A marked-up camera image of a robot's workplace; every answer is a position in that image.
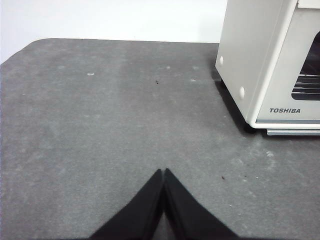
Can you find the cream Toshiba toaster oven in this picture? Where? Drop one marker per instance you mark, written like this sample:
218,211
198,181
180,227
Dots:
245,50

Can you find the white round oven side cap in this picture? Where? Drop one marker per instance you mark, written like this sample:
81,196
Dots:
241,91
221,60

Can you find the glass-window oven door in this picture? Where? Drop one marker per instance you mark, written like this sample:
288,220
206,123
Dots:
282,75

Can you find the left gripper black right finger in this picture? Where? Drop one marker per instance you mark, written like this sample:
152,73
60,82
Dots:
190,215

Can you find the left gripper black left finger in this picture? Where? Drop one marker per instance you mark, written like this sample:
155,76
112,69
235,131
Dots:
140,215

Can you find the metal oven crumb tray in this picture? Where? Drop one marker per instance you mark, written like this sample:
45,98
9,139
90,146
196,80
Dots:
292,132

